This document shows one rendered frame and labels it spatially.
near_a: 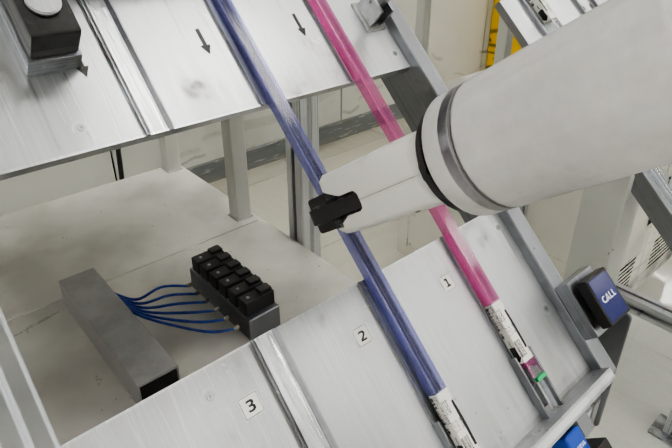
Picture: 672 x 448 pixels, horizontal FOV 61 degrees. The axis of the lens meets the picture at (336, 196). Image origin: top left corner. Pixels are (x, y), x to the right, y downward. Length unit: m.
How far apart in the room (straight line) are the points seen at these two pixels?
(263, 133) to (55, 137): 2.27
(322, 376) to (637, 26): 0.32
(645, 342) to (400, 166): 1.61
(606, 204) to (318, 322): 0.53
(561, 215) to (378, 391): 1.12
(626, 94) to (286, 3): 0.41
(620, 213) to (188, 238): 0.68
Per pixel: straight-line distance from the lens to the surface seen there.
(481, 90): 0.32
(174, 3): 0.56
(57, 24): 0.46
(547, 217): 1.57
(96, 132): 0.47
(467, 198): 0.34
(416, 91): 0.66
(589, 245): 0.92
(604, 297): 0.63
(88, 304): 0.84
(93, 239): 1.07
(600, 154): 0.29
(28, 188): 2.33
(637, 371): 1.81
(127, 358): 0.74
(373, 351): 0.49
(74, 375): 0.81
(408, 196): 0.36
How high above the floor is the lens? 1.15
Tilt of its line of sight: 28 degrees down
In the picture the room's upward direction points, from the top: straight up
